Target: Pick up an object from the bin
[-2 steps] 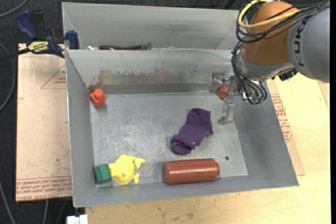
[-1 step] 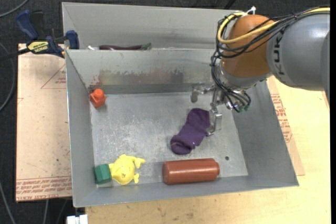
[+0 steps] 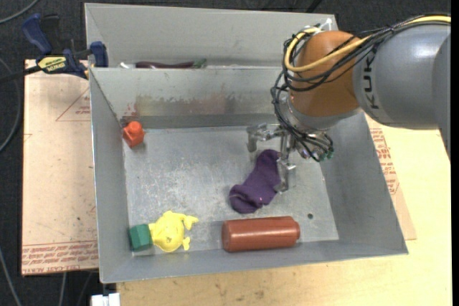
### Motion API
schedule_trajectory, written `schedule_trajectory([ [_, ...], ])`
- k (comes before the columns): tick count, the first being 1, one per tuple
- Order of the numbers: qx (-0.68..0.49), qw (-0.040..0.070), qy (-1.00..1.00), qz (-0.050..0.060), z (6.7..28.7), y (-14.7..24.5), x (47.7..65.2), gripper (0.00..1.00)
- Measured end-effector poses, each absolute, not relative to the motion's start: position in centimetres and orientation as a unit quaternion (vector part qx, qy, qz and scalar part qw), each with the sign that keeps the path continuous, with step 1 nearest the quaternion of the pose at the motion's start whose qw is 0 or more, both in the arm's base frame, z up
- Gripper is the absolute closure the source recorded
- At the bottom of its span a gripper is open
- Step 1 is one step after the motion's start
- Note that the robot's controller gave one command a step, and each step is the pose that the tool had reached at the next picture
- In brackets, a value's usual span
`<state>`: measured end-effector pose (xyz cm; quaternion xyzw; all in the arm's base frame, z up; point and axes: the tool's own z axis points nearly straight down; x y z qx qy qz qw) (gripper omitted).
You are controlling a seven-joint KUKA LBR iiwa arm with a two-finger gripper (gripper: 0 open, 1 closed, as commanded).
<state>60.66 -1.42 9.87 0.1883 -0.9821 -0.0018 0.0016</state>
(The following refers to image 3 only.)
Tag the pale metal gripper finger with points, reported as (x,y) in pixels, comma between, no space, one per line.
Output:
(263,133)
(287,168)

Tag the purple cloth sock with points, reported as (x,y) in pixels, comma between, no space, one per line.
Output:
(256,186)

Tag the red-brown rounded block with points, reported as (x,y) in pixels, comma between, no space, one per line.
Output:
(260,233)

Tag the grey metal bin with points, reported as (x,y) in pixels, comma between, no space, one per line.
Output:
(201,168)

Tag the orange bottle-shaped block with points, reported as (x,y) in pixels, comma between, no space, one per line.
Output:
(133,134)

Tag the yellow toy animal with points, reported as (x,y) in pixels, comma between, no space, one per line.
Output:
(168,233)

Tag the green block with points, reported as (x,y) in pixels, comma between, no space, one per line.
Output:
(140,237)

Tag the brown cardboard board red print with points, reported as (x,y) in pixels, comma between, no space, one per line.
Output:
(57,161)

